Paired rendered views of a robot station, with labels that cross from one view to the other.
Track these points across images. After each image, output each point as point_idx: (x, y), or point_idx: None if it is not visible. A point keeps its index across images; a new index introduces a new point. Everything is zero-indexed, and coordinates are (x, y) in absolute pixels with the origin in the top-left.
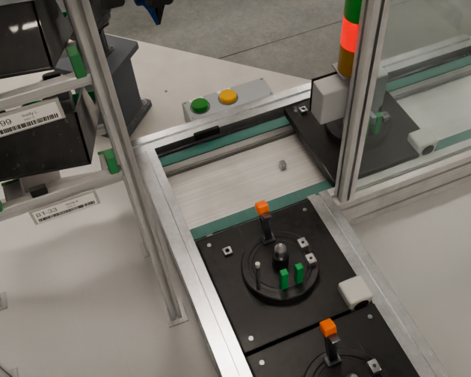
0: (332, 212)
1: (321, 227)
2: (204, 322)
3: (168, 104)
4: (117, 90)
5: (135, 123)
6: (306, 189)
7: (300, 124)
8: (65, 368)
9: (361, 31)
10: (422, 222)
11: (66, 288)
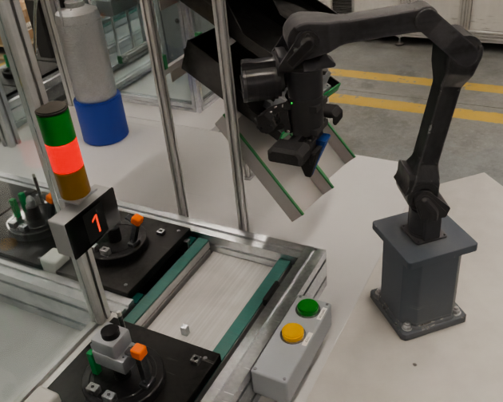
0: None
1: (104, 281)
2: (146, 208)
3: (390, 352)
4: (383, 254)
5: (382, 307)
6: (140, 312)
7: (187, 347)
8: (224, 193)
9: None
10: None
11: (271, 210)
